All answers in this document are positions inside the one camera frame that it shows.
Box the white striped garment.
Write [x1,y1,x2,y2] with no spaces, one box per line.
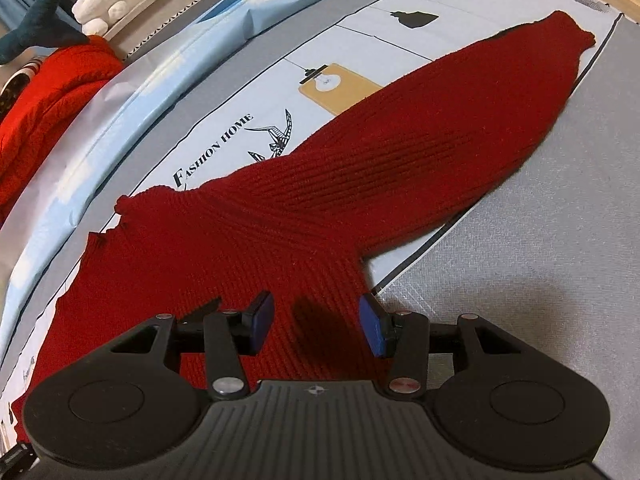
[0,57,48,106]

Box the dark red knit sweater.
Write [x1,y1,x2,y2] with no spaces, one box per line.
[12,10,597,441]

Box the printed bed sheet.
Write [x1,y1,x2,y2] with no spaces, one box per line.
[0,0,640,461]

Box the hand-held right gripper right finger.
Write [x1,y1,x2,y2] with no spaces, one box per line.
[359,292,523,402]

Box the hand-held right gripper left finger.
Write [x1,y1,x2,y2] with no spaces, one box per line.
[107,291,276,402]

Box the white plush toy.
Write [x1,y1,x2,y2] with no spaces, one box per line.
[71,0,131,37]

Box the bright red knit garment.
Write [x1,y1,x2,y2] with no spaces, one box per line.
[0,35,127,223]

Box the teal shark plush toy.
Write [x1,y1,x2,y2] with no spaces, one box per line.
[0,0,92,66]

